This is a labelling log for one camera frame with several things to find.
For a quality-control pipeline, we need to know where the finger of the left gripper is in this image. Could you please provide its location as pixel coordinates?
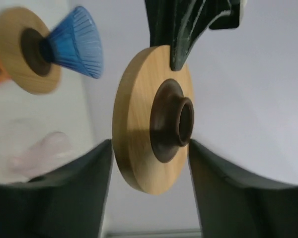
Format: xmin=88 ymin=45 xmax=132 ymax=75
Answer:
xmin=145 ymin=0 xmax=240 ymax=71

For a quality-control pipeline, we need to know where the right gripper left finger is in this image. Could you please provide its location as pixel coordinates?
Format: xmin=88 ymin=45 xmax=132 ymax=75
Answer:
xmin=0 ymin=139 xmax=113 ymax=238

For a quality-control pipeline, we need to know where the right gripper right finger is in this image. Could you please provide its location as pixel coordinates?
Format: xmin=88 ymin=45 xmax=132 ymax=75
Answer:
xmin=189 ymin=140 xmax=298 ymax=238

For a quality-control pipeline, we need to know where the wooden dripper ring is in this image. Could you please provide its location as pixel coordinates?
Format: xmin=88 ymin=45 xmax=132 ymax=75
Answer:
xmin=112 ymin=44 xmax=195 ymax=196
xmin=0 ymin=6 xmax=62 ymax=95

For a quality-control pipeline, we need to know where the blue glass dripper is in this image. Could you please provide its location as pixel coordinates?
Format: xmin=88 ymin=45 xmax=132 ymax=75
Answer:
xmin=39 ymin=5 xmax=104 ymax=79

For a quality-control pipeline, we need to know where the pink glass dripper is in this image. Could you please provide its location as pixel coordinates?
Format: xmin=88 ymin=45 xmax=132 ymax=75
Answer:
xmin=8 ymin=131 xmax=74 ymax=179

